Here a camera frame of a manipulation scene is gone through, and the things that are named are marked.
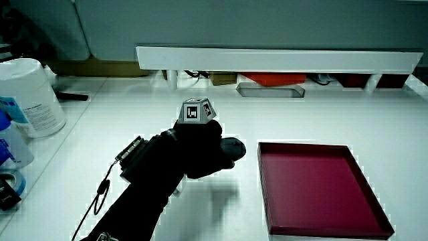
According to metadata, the person's right hand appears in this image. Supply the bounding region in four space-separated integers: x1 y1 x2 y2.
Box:
171 97 235 179

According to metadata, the dark grey mouse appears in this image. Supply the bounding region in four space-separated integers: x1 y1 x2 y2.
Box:
219 137 247 162

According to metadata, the person's right forearm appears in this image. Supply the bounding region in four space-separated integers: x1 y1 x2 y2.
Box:
80 129 187 241

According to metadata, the white desk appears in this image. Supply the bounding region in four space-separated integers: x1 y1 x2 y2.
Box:
0 71 428 241

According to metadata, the clear acrylic tray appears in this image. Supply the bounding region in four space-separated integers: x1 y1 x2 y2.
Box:
235 82 306 99

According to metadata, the olive brown box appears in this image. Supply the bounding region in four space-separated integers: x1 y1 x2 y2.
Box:
209 71 238 86

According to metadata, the orange box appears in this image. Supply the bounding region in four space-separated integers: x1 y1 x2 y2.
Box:
240 72 308 88

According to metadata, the white shelf riser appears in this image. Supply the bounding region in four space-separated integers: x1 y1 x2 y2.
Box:
135 46 424 93

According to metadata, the dark red tray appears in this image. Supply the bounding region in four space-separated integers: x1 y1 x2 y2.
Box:
257 141 396 240

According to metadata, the brown cardboard box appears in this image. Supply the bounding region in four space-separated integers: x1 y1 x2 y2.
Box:
49 57 150 78

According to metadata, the dark red box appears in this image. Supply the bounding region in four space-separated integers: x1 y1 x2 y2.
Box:
333 73 372 89
376 73 411 90

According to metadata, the white wipes canister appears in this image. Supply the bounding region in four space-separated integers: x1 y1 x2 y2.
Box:
0 58 68 139

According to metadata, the blue tape roll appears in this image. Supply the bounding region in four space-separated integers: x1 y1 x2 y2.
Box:
0 169 27 198

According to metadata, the plastic bottle blue label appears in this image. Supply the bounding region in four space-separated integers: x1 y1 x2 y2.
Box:
0 108 35 170

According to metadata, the small black box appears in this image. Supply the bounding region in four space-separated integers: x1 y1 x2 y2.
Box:
0 179 23 212

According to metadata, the black glove cable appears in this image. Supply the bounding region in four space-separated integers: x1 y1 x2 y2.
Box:
70 159 120 241

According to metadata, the grey cable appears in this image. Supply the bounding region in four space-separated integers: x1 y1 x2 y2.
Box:
306 73 336 86

